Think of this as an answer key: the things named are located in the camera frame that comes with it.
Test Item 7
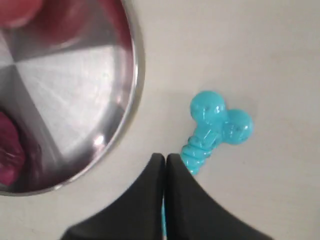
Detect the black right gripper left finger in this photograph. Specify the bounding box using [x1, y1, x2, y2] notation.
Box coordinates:
[62, 153, 165, 240]

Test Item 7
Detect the round steel plate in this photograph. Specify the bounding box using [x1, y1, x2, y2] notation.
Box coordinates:
[0, 0, 145, 197]

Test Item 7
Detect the dark red toy vegetable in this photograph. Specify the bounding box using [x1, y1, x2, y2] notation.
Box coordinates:
[0, 112, 26, 186]

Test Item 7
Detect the red toy fruit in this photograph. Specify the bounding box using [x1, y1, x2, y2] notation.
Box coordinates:
[0, 0, 44, 28]

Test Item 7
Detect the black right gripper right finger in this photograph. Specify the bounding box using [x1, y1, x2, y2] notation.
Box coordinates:
[165, 153, 271, 240]

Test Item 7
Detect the teal toy bone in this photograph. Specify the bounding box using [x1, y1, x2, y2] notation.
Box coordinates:
[162, 91, 254, 239]

